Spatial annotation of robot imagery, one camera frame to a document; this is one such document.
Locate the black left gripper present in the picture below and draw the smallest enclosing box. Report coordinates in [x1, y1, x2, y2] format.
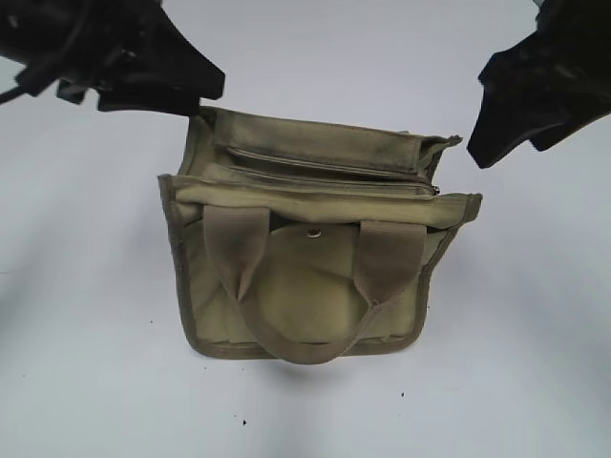
[1, 1, 225, 116]

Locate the olive yellow canvas bag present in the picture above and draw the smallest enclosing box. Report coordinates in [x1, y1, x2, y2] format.
[158, 106, 482, 364]

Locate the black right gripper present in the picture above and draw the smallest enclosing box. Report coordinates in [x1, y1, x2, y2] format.
[467, 0, 610, 169]

